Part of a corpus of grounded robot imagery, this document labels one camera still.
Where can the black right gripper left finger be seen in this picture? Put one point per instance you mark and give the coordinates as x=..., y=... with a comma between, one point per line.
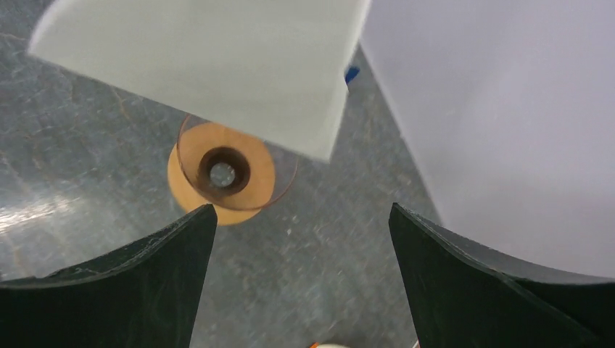
x=143, y=294

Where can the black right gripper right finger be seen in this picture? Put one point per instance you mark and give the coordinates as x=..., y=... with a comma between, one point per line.
x=464, y=294

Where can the clear pink glass dripper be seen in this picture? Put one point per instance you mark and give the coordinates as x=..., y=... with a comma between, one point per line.
x=231, y=169

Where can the white paper coffee filter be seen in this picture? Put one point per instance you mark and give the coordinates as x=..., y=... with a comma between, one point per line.
x=272, y=69

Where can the blue Doritos chip bag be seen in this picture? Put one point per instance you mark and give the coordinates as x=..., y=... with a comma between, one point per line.
x=351, y=73

